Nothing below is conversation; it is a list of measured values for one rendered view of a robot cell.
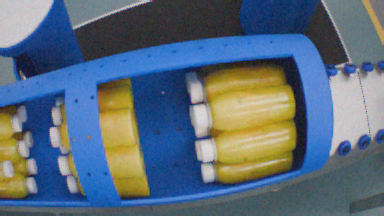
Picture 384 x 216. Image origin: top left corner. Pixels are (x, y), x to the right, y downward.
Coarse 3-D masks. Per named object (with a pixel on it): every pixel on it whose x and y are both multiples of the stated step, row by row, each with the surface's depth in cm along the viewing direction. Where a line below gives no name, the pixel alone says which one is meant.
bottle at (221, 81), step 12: (216, 72) 95; (228, 72) 95; (240, 72) 95; (252, 72) 95; (264, 72) 95; (276, 72) 95; (204, 84) 95; (216, 84) 94; (228, 84) 94; (240, 84) 94; (252, 84) 94; (264, 84) 94; (276, 84) 94; (204, 96) 95; (216, 96) 94
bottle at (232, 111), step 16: (224, 96) 90; (240, 96) 89; (256, 96) 89; (272, 96) 89; (288, 96) 89; (208, 112) 90; (224, 112) 89; (240, 112) 89; (256, 112) 89; (272, 112) 89; (288, 112) 90; (224, 128) 90; (240, 128) 90
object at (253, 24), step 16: (256, 0) 167; (272, 0) 156; (288, 0) 150; (304, 0) 147; (240, 16) 200; (256, 16) 178; (272, 16) 168; (288, 16) 162; (304, 16) 162; (256, 32) 190; (272, 32) 181; (288, 32) 177
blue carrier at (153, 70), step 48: (144, 48) 92; (192, 48) 88; (240, 48) 87; (288, 48) 87; (0, 96) 84; (48, 96) 102; (96, 96) 82; (144, 96) 107; (96, 144) 80; (144, 144) 108; (192, 144) 108; (48, 192) 99; (96, 192) 84; (192, 192) 98
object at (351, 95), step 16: (336, 80) 117; (352, 80) 117; (368, 80) 117; (336, 96) 115; (352, 96) 116; (368, 96) 116; (336, 112) 114; (352, 112) 115; (368, 112) 115; (336, 128) 113; (352, 128) 113; (368, 128) 114; (48, 144) 110; (336, 144) 112; (352, 144) 112; (352, 160) 118; (304, 176) 116; (240, 192) 114; (256, 192) 116; (0, 208) 110; (16, 208) 110; (32, 208) 111; (48, 208) 111; (64, 208) 111; (80, 208) 111; (96, 208) 112; (112, 208) 112; (128, 208) 113; (144, 208) 114; (160, 208) 114; (176, 208) 115
